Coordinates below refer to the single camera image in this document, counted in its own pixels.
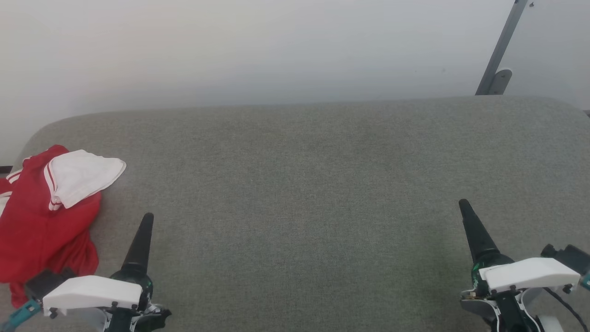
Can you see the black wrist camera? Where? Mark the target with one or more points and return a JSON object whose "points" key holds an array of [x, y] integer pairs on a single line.
{"points": [[571, 256], [44, 283]]}

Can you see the teal left camera connector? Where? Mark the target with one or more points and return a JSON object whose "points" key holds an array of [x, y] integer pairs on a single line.
{"points": [[20, 315]]}

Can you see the white-covered left gripper body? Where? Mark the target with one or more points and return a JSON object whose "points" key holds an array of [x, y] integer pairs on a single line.
{"points": [[92, 293]]}

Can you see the grey fabric sofa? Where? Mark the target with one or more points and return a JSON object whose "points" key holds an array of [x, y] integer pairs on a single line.
{"points": [[304, 198]]}

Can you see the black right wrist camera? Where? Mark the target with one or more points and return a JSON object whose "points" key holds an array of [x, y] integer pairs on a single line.
{"points": [[571, 256]]}

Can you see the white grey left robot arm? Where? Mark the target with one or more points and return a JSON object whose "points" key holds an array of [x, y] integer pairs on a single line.
{"points": [[152, 318]]}

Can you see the teal camera connector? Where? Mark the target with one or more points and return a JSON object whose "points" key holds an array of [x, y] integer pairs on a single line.
{"points": [[587, 280], [20, 315]]}

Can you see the red and white jersey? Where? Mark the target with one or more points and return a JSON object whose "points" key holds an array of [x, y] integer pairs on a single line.
{"points": [[37, 221]]}

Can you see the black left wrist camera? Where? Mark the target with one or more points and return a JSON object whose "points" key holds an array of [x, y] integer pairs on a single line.
{"points": [[44, 283]]}

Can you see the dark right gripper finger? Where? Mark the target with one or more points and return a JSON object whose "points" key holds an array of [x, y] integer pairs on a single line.
{"points": [[472, 240], [481, 235]]}

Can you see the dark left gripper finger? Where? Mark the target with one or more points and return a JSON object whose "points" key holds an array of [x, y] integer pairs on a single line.
{"points": [[145, 251], [136, 251]]}

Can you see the white-covered right gripper body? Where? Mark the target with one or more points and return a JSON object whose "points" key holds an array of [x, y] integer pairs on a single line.
{"points": [[530, 274]]}

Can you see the teal right camera connector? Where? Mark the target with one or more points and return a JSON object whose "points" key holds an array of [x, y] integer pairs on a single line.
{"points": [[587, 280]]}

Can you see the grey metal pole with bracket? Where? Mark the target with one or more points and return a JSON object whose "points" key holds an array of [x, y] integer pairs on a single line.
{"points": [[500, 46]]}

